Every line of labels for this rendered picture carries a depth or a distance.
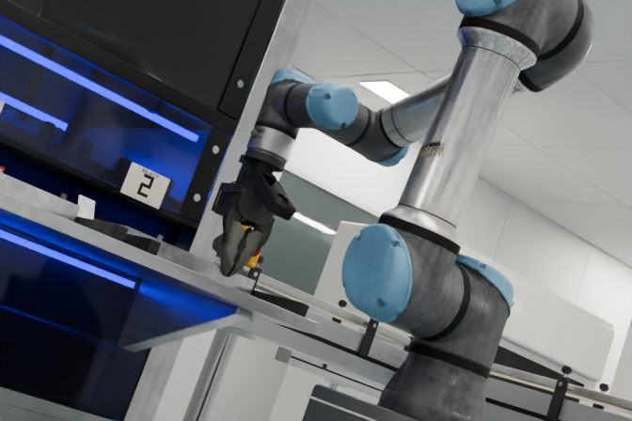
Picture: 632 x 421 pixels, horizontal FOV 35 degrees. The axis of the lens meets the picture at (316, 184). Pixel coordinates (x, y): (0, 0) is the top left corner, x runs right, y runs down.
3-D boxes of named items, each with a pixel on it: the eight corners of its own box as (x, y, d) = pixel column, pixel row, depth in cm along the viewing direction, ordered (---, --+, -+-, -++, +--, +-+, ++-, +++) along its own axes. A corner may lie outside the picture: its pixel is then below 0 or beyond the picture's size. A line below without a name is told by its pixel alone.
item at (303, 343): (172, 303, 201) (200, 228, 203) (137, 291, 213) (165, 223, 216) (408, 394, 239) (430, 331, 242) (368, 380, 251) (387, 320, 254)
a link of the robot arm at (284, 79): (295, 65, 168) (266, 66, 175) (273, 125, 166) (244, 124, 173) (328, 85, 173) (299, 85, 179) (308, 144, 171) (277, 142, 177)
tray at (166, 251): (36, 226, 182) (43, 209, 183) (154, 274, 197) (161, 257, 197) (118, 246, 155) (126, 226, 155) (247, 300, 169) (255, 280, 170)
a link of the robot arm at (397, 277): (450, 352, 134) (596, -13, 140) (373, 319, 125) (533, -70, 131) (392, 329, 143) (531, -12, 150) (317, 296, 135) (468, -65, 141)
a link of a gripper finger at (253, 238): (226, 279, 172) (244, 228, 173) (244, 283, 167) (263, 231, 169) (212, 272, 170) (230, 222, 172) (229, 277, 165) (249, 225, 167)
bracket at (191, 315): (116, 346, 184) (142, 278, 186) (130, 350, 186) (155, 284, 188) (209, 385, 156) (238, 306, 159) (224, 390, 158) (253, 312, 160)
